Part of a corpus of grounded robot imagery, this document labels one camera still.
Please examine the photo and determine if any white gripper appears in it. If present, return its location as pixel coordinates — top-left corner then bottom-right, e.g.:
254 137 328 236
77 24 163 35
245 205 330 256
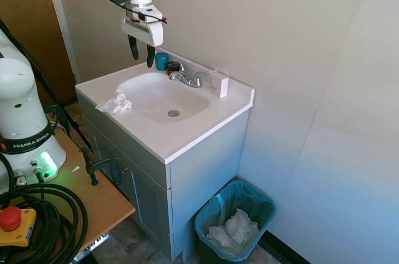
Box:
120 2 165 69

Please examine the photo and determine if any white tissue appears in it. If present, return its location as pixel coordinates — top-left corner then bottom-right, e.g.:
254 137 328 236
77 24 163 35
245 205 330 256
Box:
94 90 133 115

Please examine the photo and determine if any clear plastic bin liner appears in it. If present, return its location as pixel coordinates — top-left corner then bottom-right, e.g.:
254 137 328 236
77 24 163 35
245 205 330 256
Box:
194 180 277 256

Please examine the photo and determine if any dark teal trash bin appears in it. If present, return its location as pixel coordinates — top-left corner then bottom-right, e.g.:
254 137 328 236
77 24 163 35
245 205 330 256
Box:
194 180 277 262

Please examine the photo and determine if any teal cup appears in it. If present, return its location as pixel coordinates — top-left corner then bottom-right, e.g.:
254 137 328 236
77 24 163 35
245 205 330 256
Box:
154 51 170 72

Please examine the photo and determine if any black round faucet knob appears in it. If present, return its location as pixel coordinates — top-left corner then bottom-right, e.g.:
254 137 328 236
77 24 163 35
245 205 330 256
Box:
166 61 182 75

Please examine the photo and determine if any chrome faucet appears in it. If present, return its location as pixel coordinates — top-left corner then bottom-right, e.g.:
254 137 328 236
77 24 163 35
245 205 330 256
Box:
168 63 209 89

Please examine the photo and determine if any white rectangular box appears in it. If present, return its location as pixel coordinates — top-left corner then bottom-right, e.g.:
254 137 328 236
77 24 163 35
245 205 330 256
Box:
209 70 230 99

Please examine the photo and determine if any white sink vanity top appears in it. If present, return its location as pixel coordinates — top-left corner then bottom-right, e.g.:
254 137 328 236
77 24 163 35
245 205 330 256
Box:
74 46 256 165

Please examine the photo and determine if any dark green clamp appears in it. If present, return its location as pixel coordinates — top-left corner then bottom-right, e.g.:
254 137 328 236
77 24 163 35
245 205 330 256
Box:
42 104 72 135

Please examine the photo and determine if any brown wooden door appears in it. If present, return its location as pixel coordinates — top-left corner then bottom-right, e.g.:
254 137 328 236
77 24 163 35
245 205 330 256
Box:
0 0 77 109

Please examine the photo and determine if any black bar clamp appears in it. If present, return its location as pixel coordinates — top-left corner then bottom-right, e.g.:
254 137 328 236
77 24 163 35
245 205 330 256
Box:
79 146 129 187

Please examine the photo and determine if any grey vanity cabinet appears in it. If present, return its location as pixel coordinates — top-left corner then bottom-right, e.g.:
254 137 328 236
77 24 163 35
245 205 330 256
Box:
76 93 251 262

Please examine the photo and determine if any desk height control panel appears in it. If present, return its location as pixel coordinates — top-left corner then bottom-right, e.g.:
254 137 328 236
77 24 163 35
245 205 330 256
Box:
83 232 110 252

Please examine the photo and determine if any pile of discarded white tissues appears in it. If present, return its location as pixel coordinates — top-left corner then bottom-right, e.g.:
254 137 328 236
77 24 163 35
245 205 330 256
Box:
206 208 261 248

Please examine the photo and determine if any yellow emergency stop red button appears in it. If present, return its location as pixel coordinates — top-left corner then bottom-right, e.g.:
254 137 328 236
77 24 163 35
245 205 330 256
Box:
0 207 39 248

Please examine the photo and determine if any black red wrist camera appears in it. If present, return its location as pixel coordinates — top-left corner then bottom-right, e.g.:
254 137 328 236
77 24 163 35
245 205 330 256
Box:
130 9 168 25

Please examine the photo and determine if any coiled thick black cable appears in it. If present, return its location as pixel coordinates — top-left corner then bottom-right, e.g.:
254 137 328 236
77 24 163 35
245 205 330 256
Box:
0 182 90 264

